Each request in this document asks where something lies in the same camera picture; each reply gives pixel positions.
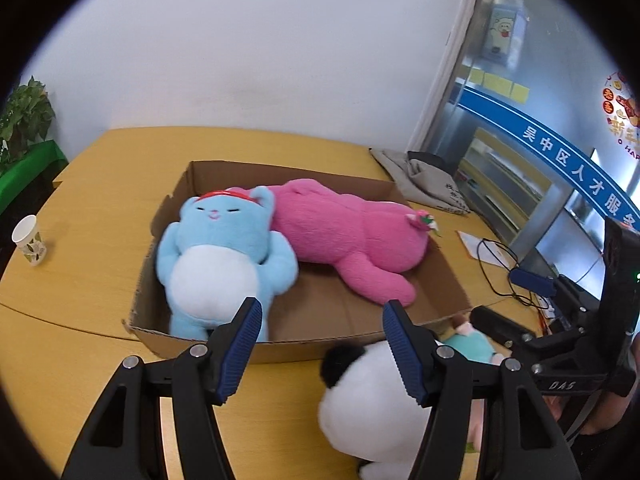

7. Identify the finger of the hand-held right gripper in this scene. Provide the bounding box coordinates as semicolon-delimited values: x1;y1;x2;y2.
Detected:
509;267;601;331
470;305;587;376

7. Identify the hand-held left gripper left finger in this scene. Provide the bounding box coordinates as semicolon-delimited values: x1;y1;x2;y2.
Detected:
60;297;263;480

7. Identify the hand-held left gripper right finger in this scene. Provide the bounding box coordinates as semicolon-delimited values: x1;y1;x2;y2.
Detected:
382;300;583;480

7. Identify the teal and pink plush toy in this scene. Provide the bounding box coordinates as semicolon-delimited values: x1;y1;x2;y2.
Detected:
434;312;512;456

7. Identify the white and black panda plush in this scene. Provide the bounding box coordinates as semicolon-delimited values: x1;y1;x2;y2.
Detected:
317;340;441;480

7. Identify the light blue plush bear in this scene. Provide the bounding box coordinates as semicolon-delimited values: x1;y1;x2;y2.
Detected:
156;185;300;343

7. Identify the brown cardboard box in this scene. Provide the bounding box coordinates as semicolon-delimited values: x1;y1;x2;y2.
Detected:
121;160;473;366

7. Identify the pink plush bear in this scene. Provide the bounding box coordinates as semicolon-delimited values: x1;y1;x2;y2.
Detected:
265;178;441;308

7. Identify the person's right forearm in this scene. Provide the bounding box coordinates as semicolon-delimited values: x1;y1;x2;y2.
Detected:
542;332;640;480

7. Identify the black computer monitor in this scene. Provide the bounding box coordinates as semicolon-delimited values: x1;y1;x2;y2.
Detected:
520;147;618;286

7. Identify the white paper sheet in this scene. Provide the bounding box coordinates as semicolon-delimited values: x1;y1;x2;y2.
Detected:
456;230;516;271

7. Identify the grey cloth bag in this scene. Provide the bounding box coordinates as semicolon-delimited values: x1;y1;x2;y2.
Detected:
370;147;471;217

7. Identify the blue window banner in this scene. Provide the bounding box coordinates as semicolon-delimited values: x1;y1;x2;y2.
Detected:
452;82;640;233

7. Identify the red festive window sticker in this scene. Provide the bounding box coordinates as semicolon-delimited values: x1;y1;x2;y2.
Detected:
602;72;640;153

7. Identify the leaf print paper cup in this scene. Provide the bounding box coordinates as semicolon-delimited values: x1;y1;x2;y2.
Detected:
11;215;47;266

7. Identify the cartoon pig poster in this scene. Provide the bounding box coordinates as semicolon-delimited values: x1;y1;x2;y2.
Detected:
482;5;523;66

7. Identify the green potted plant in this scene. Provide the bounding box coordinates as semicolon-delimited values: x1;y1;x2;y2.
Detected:
0;76;56;166

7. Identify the black table cable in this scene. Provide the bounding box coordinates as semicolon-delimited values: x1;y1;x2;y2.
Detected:
476;238;551;311

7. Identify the black gripper strap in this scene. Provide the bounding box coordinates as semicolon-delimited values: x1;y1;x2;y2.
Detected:
567;394;603;443

